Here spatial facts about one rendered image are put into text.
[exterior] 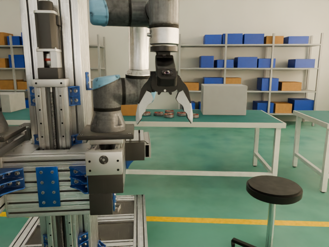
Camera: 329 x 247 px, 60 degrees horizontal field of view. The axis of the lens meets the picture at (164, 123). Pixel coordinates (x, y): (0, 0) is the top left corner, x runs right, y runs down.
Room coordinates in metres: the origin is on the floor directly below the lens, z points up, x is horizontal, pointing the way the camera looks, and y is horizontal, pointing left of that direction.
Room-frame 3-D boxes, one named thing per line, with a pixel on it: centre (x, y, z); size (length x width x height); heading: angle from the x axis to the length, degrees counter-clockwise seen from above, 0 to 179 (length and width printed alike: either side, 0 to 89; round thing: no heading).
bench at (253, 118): (3.31, -0.15, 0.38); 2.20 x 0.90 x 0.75; 87
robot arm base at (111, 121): (1.21, 0.24, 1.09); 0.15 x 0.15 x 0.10
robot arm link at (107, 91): (1.21, 0.24, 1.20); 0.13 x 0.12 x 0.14; 103
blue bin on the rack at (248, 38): (6.57, -1.94, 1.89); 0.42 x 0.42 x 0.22; 87
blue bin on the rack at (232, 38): (6.59, -1.49, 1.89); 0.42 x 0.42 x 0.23; 85
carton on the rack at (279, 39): (6.55, -2.39, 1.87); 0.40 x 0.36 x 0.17; 176
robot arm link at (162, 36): (0.75, 0.00, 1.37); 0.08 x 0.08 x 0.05
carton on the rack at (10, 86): (6.91, 3.69, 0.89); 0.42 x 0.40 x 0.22; 89
